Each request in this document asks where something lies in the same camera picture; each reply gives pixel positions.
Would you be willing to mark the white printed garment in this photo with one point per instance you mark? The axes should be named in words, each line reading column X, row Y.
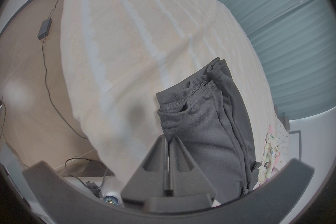
column 270, row 154

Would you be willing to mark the black T-shirt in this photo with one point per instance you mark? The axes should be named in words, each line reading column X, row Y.
column 210, row 125

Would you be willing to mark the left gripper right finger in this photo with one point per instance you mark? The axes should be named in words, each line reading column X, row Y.
column 191, row 181

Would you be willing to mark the black power adapter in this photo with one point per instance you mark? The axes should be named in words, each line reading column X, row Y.
column 44, row 28

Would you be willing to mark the bed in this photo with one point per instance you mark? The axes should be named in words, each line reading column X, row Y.
column 118, row 47

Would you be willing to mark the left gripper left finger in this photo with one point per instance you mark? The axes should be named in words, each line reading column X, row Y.
column 147, row 178

